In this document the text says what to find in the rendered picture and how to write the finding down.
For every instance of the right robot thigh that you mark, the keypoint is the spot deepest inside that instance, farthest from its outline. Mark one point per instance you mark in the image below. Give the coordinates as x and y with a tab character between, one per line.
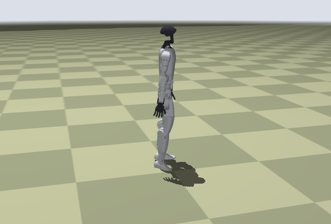
168	118

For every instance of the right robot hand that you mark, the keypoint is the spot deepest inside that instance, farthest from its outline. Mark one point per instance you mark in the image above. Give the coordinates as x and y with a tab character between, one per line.
159	108

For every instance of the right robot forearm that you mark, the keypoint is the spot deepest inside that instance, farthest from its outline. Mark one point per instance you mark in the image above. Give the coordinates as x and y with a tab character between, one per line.
162	88

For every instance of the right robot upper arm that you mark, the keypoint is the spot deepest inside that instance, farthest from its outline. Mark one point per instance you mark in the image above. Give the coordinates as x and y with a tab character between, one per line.
165	58

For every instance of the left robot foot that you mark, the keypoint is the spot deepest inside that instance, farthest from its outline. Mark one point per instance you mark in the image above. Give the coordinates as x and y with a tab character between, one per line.
167	156

